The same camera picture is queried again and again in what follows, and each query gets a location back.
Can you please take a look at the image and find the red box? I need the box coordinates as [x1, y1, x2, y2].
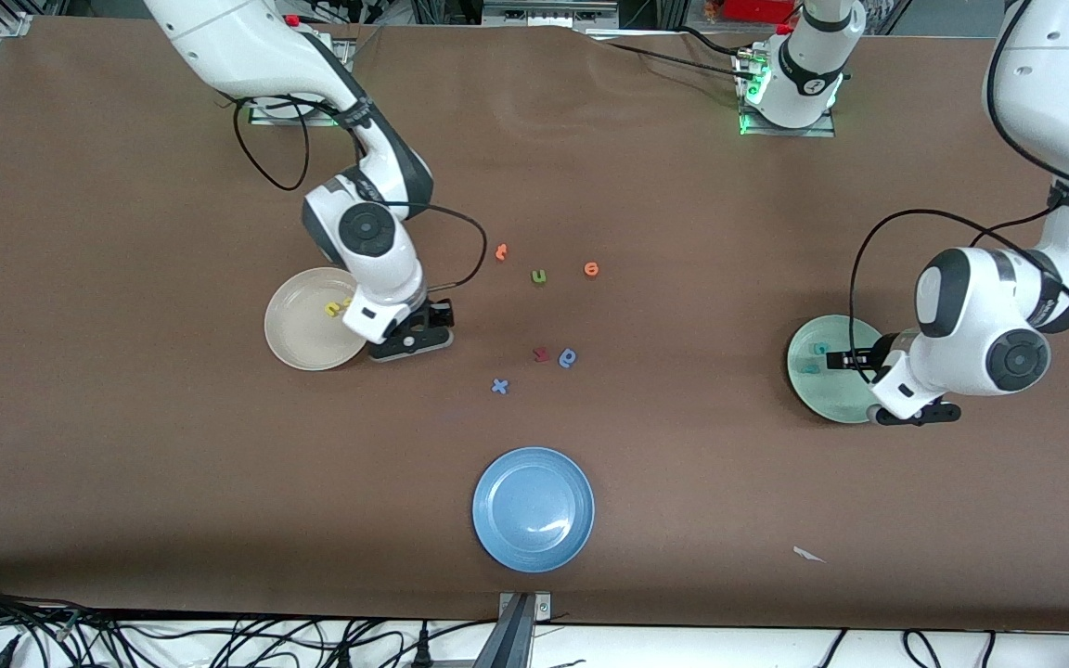
[720, 0, 800, 24]

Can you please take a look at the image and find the black base power cable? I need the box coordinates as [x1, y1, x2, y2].
[678, 25, 777, 57]
[590, 39, 747, 80]

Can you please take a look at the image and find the beige round plate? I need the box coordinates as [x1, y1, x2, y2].
[264, 268, 373, 372]

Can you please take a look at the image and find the blue round plate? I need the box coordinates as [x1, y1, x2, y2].
[472, 447, 596, 573]

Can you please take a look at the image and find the black floor cable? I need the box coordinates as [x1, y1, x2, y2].
[904, 629, 942, 668]

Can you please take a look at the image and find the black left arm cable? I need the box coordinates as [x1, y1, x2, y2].
[850, 0, 1069, 372]

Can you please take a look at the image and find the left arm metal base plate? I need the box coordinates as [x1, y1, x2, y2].
[737, 46, 837, 138]

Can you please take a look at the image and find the green round plate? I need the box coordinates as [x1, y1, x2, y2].
[786, 315, 884, 425]

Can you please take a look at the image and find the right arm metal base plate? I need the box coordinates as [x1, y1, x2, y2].
[250, 93, 351, 126]

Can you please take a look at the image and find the grey metal camera post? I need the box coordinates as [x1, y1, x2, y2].
[474, 592, 554, 668]

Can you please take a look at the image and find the grey metal box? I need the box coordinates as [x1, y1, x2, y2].
[483, 0, 619, 29]

